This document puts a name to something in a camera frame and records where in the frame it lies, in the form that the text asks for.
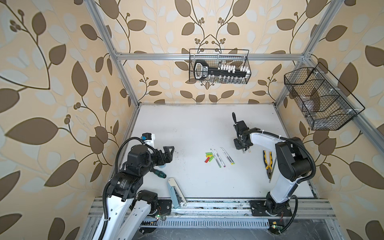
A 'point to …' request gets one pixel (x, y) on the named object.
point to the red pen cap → (207, 159)
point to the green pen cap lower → (211, 158)
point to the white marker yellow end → (231, 163)
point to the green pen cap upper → (208, 153)
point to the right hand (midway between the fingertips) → (241, 145)
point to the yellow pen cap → (210, 155)
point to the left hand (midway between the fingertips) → (167, 148)
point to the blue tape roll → (162, 166)
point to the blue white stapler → (178, 199)
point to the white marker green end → (219, 165)
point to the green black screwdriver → (158, 173)
